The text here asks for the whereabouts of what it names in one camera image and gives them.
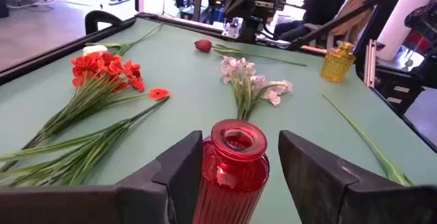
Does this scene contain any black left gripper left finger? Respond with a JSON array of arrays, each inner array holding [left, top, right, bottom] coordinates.
[[0, 130, 204, 224]]

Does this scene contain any red ribbed glass vase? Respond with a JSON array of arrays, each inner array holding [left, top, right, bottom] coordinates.
[[192, 119, 270, 224]]

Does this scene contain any green table mat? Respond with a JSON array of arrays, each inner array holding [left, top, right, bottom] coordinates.
[[0, 17, 437, 224]]

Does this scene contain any black arched bracket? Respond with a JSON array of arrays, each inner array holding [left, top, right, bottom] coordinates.
[[84, 10, 124, 36]]

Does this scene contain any white pillar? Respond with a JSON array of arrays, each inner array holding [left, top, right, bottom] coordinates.
[[375, 0, 437, 61]]

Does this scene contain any yellow glass vase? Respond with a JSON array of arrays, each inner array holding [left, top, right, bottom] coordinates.
[[320, 40, 357, 83]]

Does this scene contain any tan chair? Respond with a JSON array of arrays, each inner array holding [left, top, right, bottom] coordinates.
[[302, 0, 379, 50]]

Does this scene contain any black table frame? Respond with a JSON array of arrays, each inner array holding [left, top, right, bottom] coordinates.
[[0, 0, 437, 154]]

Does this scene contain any white blossom bunch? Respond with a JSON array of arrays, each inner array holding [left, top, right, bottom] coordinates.
[[219, 55, 294, 122]]

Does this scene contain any silver aluminium bar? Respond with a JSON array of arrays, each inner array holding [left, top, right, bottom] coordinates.
[[363, 39, 378, 89]]

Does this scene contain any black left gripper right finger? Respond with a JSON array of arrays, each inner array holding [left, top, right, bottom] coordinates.
[[278, 130, 437, 224]]

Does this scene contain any red tulip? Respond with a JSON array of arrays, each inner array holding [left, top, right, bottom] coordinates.
[[194, 39, 308, 68]]

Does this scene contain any white tulip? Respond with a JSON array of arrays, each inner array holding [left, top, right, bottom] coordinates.
[[82, 22, 165, 57], [321, 94, 415, 187]]

